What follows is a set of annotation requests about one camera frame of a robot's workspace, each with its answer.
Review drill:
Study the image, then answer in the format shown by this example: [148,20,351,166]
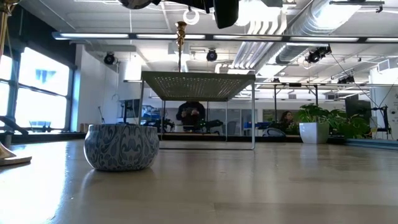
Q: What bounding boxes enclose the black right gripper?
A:
[157,0,239,29]

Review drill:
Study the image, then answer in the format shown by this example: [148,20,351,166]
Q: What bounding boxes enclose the black background stand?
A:
[371,105,391,134]

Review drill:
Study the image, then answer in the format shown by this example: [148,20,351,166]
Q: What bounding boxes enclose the brass candlestick holder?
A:
[0,0,33,167]
[175,21,188,73]

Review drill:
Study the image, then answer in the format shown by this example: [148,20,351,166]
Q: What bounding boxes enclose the silver ventilation duct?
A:
[275,0,364,65]

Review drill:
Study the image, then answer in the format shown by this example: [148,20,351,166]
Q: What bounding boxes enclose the black overhead light bar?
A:
[51,30,398,44]

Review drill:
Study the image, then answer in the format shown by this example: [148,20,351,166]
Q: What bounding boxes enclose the black monitor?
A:
[345,94,373,121]

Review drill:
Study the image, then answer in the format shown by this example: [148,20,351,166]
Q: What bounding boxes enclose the green plant in white pot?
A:
[294,103,373,144]

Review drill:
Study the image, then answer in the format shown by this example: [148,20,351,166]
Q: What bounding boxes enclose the black background metal frame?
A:
[272,82,320,108]

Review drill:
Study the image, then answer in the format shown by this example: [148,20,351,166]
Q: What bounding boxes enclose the green perforated metal shelf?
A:
[138,70,256,151]

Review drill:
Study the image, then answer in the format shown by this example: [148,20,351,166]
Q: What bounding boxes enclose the white hanging ring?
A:
[182,8,200,26]

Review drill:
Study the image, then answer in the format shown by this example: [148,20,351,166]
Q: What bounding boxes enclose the black metal table frame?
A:
[0,115,29,147]

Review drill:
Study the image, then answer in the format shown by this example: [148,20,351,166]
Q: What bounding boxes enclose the person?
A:
[175,101,206,132]
[279,110,295,128]

